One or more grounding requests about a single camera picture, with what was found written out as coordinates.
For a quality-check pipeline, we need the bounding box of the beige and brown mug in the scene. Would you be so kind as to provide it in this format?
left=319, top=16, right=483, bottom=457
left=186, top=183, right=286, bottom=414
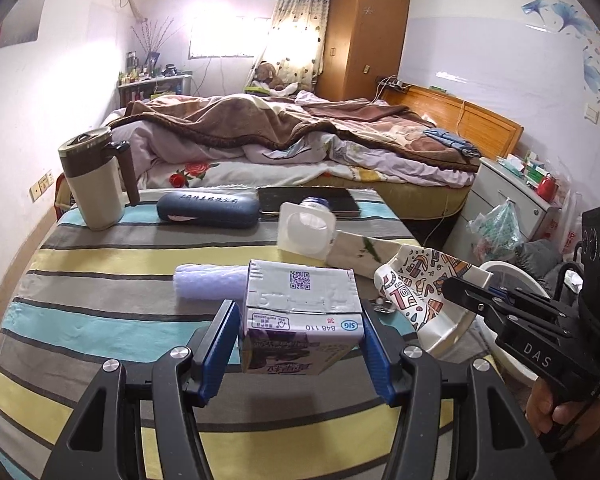
left=58, top=126, right=142, bottom=232

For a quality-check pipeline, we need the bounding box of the purple milk carton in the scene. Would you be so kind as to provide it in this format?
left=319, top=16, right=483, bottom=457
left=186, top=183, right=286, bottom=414
left=237, top=260, right=365, bottom=376

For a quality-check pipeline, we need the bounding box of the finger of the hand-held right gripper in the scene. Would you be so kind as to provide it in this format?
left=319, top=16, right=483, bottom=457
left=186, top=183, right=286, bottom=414
left=490, top=287, right=578, bottom=318
left=441, top=276, right=518, bottom=328

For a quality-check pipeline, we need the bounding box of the green printed plastic bag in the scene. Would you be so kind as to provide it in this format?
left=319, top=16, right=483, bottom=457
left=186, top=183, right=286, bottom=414
left=467, top=199, right=526, bottom=261

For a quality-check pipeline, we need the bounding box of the white plastic drink bottle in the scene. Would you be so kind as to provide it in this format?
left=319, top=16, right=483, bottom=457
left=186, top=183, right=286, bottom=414
left=276, top=197, right=338, bottom=263

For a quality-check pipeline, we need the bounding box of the wooden headboard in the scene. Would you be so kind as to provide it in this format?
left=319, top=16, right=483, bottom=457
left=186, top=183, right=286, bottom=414
left=377, top=84, right=525, bottom=163

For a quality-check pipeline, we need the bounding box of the spotted curtain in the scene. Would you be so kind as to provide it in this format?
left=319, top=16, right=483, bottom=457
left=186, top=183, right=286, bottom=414
left=250, top=0, right=333, bottom=92

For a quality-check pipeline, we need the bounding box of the vase of dry branches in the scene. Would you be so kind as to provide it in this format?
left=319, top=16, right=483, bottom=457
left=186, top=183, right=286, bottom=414
left=130, top=16, right=176, bottom=68

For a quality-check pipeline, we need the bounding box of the dark blue glasses case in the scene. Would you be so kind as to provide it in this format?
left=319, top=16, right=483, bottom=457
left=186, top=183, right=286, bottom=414
left=156, top=191, right=259, bottom=229

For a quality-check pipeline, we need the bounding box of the white nightstand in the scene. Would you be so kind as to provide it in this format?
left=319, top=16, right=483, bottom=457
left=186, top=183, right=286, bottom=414
left=460, top=156, right=563, bottom=256

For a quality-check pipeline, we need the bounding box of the brown blanket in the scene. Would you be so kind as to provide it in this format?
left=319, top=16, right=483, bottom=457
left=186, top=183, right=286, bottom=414
left=112, top=94, right=481, bottom=173

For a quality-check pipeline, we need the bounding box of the dark smartphone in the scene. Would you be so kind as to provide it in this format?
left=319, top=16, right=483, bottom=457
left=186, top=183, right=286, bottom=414
left=257, top=186, right=361, bottom=219

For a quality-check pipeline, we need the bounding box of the white round trash bin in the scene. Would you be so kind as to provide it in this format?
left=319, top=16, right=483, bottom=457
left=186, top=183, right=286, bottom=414
left=440, top=259, right=556, bottom=378

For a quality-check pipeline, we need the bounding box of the brown teddy bear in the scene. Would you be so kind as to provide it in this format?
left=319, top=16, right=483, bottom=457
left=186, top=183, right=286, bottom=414
left=252, top=62, right=286, bottom=92

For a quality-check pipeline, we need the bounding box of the grey padded armchair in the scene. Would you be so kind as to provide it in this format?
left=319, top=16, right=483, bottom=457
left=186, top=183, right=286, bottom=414
left=517, top=237, right=586, bottom=306

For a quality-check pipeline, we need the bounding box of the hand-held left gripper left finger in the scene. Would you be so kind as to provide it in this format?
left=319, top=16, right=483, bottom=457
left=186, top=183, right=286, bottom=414
left=42, top=299, right=241, bottom=480

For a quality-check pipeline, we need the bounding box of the window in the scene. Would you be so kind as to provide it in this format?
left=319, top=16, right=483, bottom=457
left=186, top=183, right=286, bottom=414
left=187, top=12, right=276, bottom=59

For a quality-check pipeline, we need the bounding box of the person's right hand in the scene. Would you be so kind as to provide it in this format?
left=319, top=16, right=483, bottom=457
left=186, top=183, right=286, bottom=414
left=525, top=379, right=600, bottom=453

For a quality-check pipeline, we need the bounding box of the striped tablecloth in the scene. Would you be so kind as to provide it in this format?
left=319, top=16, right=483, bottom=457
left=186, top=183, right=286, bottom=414
left=0, top=187, right=481, bottom=480

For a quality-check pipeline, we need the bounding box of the patterned paper cup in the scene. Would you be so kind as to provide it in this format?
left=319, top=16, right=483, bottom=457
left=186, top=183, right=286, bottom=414
left=373, top=246, right=493, bottom=358

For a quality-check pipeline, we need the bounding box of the wooden wardrobe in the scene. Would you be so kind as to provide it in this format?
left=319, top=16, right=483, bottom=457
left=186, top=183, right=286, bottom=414
left=316, top=0, right=412, bottom=103

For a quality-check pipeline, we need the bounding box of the cluttered white shelf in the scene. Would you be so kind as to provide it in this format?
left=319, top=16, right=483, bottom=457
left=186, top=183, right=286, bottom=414
left=117, top=74, right=193, bottom=108

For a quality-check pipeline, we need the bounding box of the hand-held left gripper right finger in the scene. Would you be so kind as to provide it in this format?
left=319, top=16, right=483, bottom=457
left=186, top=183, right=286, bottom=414
left=360, top=297, right=556, bottom=480

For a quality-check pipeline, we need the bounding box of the wall socket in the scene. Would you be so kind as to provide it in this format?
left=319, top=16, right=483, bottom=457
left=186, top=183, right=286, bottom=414
left=29, top=170, right=56, bottom=203

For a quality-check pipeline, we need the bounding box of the white red-printed plastic bag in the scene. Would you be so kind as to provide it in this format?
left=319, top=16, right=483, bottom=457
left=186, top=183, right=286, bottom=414
left=555, top=190, right=588, bottom=256

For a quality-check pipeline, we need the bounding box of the wall poster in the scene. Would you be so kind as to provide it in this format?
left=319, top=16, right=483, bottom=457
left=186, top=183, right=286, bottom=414
left=0, top=0, right=48, bottom=50

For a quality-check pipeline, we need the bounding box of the blue cloth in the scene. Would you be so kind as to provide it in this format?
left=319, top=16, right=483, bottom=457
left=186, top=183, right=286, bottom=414
left=422, top=127, right=481, bottom=158

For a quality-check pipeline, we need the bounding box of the teal tissue pack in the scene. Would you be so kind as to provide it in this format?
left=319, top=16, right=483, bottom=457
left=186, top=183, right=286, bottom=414
left=497, top=156, right=526, bottom=177

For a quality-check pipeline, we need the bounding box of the green and white box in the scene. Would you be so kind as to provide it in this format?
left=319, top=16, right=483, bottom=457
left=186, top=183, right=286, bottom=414
left=522, top=157, right=551, bottom=183

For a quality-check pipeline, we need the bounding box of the white charging cable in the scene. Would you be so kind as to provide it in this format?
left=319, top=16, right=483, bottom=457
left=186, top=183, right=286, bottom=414
left=427, top=195, right=463, bottom=243

